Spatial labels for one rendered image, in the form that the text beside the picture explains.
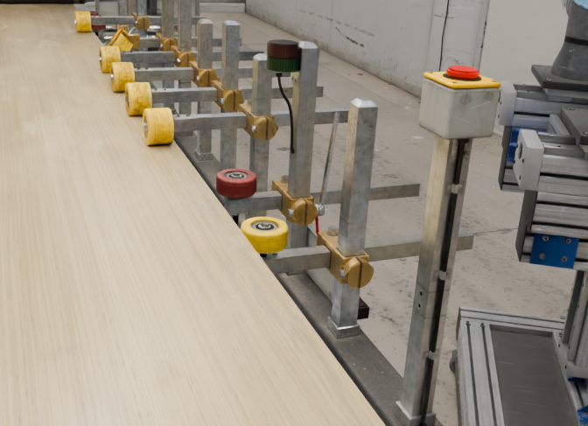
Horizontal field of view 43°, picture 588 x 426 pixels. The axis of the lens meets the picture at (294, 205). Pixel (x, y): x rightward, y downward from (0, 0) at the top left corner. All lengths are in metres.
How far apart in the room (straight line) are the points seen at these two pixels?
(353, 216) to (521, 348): 1.23
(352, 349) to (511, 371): 1.01
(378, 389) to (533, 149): 0.59
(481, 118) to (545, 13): 4.10
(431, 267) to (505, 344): 1.38
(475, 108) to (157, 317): 0.48
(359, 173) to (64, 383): 0.58
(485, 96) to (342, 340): 0.57
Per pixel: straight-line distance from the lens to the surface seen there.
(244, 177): 1.47
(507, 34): 5.33
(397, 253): 1.37
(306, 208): 1.46
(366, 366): 1.28
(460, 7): 5.80
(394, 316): 2.85
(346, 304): 1.31
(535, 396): 2.18
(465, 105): 0.93
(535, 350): 2.38
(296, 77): 1.41
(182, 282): 1.07
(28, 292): 1.08
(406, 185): 1.63
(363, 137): 1.20
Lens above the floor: 1.41
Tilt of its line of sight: 22 degrees down
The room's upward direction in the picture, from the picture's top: 3 degrees clockwise
